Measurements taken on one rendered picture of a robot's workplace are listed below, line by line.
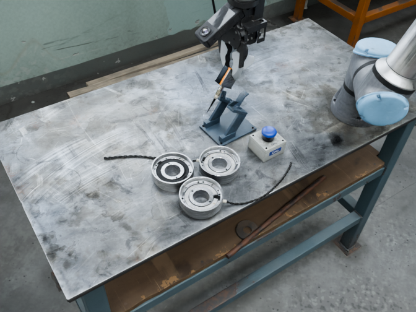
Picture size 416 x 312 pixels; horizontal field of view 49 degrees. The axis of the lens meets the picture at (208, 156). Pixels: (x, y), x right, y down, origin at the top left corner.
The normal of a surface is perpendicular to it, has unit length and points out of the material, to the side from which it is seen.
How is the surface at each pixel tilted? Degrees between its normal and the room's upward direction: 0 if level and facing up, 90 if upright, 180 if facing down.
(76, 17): 90
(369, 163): 0
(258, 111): 0
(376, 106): 97
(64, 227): 0
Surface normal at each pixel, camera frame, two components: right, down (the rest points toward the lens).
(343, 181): 0.04, -0.69
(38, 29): 0.55, 0.62
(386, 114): -0.15, 0.79
